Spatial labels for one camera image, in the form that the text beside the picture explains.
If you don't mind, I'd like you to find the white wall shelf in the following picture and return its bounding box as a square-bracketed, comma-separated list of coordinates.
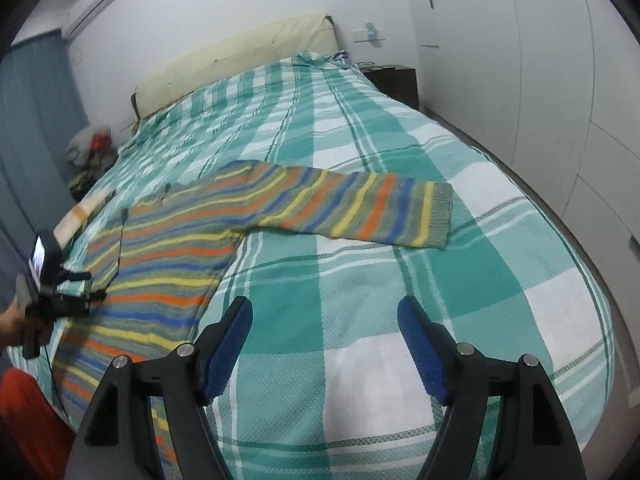
[352, 21, 387, 44]

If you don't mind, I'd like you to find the dark wooden nightstand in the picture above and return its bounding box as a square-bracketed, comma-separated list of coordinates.
[367, 64, 420, 112]

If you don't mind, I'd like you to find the striped knit sweater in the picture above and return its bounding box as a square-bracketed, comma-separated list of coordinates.
[50, 159, 454, 467]

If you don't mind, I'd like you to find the green plaid bed blanket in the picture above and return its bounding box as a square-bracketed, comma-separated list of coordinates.
[7, 51, 617, 480]

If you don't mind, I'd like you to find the person's left hand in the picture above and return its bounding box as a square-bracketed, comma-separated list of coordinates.
[0, 302, 27, 350]

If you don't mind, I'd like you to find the blue curtain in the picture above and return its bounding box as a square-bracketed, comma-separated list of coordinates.
[0, 30, 95, 293]

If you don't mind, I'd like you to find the white wardrobe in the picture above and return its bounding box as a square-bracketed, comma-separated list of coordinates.
[397, 0, 640, 288]

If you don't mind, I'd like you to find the cream bed headboard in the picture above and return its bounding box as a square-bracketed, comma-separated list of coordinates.
[131, 14, 342, 121]

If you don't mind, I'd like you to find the white air conditioner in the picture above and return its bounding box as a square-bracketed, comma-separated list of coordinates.
[62, 0, 129, 39]

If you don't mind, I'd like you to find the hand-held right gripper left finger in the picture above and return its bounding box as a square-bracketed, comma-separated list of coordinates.
[75, 295, 253, 480]

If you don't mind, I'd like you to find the pile of clothes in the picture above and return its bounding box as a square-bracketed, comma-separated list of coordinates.
[65, 126, 120, 172]

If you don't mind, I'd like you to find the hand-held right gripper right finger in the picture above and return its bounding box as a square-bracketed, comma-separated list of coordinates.
[396, 294, 587, 480]

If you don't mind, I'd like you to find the person's red clothing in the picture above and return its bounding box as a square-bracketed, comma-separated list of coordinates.
[0, 367, 77, 480]

